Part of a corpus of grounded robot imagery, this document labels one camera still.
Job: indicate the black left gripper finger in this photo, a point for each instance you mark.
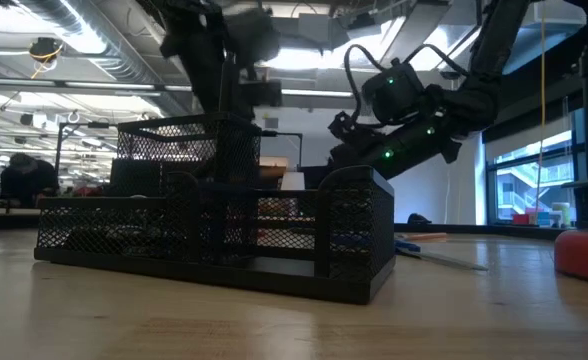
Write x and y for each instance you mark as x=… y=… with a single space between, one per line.
x=231 y=100

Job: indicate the orange pencil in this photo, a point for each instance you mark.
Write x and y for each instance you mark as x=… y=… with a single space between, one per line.
x=424 y=237

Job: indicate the black mesh desk organizer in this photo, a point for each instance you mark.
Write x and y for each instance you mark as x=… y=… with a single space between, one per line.
x=214 y=272

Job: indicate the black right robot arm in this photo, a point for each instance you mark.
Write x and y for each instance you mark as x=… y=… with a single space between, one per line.
x=474 y=95

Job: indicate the ceiling light strip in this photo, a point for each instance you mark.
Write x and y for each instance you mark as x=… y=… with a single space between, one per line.
x=319 y=93

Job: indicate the white tapered cup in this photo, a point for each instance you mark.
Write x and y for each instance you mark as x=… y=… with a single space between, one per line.
x=292 y=181

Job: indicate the red box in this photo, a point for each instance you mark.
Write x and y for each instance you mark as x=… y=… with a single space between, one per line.
x=521 y=219

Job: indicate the blue box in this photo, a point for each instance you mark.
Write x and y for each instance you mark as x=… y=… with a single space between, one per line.
x=544 y=219

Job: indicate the pale green container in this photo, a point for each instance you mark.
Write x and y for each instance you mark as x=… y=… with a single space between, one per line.
x=561 y=215

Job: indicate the person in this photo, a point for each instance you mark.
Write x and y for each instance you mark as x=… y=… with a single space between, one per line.
x=26 y=180

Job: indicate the red desk lamp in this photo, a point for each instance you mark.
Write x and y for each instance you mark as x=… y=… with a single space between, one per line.
x=586 y=255

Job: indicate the black background rig frame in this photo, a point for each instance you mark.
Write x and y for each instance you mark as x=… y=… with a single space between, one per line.
x=59 y=150
x=300 y=145

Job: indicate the silver spiral ceiling duct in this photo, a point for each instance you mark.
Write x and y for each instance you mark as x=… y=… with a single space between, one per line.
x=99 y=30

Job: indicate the black table frame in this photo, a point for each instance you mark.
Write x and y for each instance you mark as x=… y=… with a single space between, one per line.
x=499 y=231

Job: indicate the large white ceiling duct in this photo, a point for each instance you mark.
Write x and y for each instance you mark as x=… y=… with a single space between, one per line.
x=559 y=25

